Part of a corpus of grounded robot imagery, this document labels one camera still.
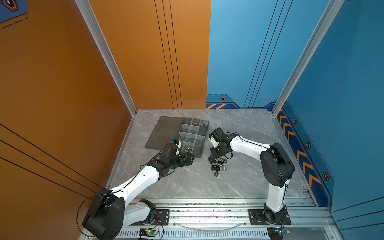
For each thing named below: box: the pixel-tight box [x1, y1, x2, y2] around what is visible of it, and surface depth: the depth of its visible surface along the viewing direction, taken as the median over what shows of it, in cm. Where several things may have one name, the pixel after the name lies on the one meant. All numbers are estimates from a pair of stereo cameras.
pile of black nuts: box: [208, 155, 228, 177], surface depth 93 cm
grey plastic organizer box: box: [145, 116, 210, 158], surface depth 109 cm
